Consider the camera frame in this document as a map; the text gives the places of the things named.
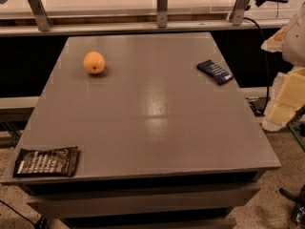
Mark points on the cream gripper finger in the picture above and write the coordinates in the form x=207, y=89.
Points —
x=275, y=42
x=287, y=97

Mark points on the orange fruit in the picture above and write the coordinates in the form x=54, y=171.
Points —
x=94, y=63

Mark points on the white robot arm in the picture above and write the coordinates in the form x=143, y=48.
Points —
x=293, y=48

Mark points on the black rxbar chocolate packet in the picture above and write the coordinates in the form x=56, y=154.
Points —
x=59, y=162

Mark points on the green stand leg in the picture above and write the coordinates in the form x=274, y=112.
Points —
x=297, y=127

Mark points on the blue snack bar wrapper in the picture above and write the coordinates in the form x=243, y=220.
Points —
x=219, y=74

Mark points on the grey table with drawers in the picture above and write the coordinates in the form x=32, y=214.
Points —
x=160, y=145

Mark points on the right metal bracket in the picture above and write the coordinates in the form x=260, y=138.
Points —
x=237, y=14

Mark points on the metal bracket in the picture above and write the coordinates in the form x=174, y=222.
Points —
x=37, y=7
x=237, y=14
x=162, y=13

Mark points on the middle metal bracket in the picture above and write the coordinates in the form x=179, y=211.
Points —
x=162, y=13

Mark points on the left metal bracket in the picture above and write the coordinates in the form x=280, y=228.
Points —
x=37, y=7

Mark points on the grey counter shelf rail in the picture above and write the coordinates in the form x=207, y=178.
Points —
x=101, y=22

